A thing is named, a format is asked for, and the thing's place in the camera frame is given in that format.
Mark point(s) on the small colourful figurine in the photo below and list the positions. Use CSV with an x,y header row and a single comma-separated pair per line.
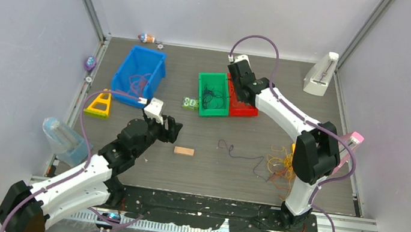
x,y
145,38

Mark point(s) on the white metronome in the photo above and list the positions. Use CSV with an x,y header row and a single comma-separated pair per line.
x,y
318,78

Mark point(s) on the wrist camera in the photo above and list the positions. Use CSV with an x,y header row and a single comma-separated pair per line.
x,y
156,107
237,58

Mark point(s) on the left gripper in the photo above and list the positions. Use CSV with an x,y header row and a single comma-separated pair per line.
x,y
166,135

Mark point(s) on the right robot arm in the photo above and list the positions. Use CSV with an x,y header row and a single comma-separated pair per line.
x,y
316,151

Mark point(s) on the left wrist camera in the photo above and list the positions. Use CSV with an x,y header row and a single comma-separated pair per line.
x,y
156,107

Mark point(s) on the purple round toy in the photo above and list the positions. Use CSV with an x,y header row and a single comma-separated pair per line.
x,y
90,63

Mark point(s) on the green monster toy block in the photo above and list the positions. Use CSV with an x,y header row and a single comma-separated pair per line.
x,y
190,103

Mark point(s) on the yellow triangle ladder toy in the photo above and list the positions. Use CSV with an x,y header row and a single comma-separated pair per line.
x,y
99,106

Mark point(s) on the red plastic bin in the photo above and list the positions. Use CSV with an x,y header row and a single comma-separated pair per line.
x,y
237,108

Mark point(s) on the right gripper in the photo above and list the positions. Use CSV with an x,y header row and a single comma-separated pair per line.
x,y
236,86

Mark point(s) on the yellow ladder toy right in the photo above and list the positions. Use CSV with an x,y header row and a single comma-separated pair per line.
x,y
293,146

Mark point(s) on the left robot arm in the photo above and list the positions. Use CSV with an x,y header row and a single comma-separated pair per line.
x,y
37,207

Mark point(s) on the clear plastic container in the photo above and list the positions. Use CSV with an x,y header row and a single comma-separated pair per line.
x,y
68,146

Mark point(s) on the blue plastic bin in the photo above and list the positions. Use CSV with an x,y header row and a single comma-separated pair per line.
x,y
139,76

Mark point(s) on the small wooden block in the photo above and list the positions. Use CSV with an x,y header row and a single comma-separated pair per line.
x,y
184,151

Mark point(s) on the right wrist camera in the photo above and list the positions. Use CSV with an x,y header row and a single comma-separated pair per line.
x,y
237,58

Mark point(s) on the green plastic bin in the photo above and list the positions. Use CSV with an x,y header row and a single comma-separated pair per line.
x,y
213,95

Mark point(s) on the pink metronome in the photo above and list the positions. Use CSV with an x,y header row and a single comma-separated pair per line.
x,y
353,140

